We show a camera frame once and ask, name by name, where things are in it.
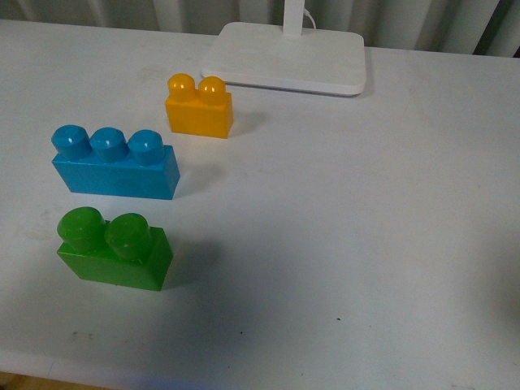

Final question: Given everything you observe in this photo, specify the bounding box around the white desk lamp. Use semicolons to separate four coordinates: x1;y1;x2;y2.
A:
201;1;366;96

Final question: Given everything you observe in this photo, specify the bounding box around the grey pleated curtain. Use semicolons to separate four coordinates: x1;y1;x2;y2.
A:
1;0;519;57

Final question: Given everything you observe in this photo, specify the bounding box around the yellow two-stud toy block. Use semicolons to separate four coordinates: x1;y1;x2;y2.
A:
165;73;233;139

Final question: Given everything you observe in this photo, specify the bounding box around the green two-stud toy block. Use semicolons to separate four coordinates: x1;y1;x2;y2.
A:
57;206;173;291

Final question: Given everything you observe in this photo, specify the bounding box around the blue three-stud toy block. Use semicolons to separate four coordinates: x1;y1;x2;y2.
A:
51;124;180;200

